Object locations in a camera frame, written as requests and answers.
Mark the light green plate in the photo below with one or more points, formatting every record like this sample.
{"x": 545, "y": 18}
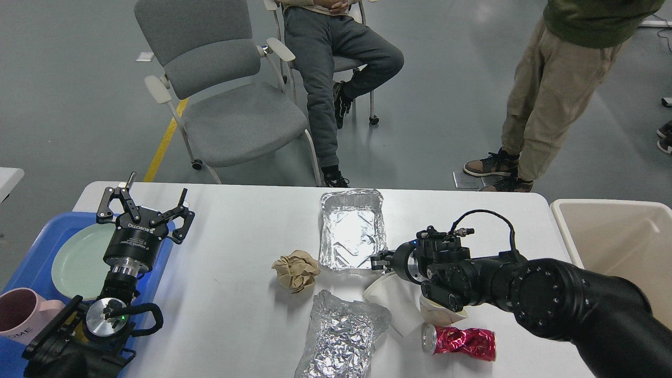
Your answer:
{"x": 79, "y": 268}

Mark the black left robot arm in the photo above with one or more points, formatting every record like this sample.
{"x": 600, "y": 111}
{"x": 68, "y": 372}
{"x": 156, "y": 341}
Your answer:
{"x": 89, "y": 338}

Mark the aluminium foil tray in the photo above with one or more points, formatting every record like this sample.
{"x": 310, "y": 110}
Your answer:
{"x": 352, "y": 230}

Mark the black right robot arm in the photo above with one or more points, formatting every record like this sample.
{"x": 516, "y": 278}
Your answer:
{"x": 608, "y": 319}

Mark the crushed white paper cup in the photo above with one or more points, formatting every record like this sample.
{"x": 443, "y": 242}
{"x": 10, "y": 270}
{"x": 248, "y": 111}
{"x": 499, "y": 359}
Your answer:
{"x": 433, "y": 313}

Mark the empty grey chair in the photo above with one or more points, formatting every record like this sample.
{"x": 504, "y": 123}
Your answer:
{"x": 201, "y": 44}

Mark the pink mug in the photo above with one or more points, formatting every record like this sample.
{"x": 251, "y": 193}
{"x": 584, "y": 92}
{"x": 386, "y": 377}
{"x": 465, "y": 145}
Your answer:
{"x": 24, "y": 313}

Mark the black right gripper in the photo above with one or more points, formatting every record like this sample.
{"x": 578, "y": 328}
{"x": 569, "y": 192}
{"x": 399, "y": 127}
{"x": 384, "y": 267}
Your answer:
{"x": 402, "y": 261}

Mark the blue plastic tray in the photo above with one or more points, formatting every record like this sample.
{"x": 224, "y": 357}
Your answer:
{"x": 34, "y": 272}

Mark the crumpled brown paper ball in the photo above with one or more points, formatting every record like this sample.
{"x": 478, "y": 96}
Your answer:
{"x": 297, "y": 271}

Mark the metal floor plates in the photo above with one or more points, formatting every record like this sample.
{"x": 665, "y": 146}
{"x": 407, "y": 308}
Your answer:
{"x": 467, "y": 182}

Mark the standing person green hoodie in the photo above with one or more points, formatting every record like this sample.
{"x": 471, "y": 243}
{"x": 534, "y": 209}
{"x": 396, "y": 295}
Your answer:
{"x": 573, "y": 47}

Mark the seated person grey trousers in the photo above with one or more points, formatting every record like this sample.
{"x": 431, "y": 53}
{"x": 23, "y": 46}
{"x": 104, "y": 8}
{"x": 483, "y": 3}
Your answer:
{"x": 316, "y": 31}

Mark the crushed red can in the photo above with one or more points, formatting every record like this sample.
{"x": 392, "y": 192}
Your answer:
{"x": 477, "y": 343}

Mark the dark shoes at right edge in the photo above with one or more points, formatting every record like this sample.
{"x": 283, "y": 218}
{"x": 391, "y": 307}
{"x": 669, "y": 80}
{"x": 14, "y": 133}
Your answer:
{"x": 664, "y": 138}

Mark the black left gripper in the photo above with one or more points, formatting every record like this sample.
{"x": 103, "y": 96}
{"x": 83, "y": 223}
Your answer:
{"x": 134, "y": 247}

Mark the white side table corner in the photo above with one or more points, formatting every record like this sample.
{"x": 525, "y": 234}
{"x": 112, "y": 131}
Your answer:
{"x": 10, "y": 177}

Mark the beige plastic bin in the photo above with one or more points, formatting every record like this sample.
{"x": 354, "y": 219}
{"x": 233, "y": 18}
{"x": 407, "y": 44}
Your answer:
{"x": 620, "y": 238}

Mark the crumpled aluminium foil sheet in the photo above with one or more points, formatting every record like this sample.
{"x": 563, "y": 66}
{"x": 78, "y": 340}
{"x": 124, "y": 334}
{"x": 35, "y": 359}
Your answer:
{"x": 342, "y": 335}

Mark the occupied grey chair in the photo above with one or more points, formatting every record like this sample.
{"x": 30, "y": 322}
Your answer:
{"x": 341, "y": 64}

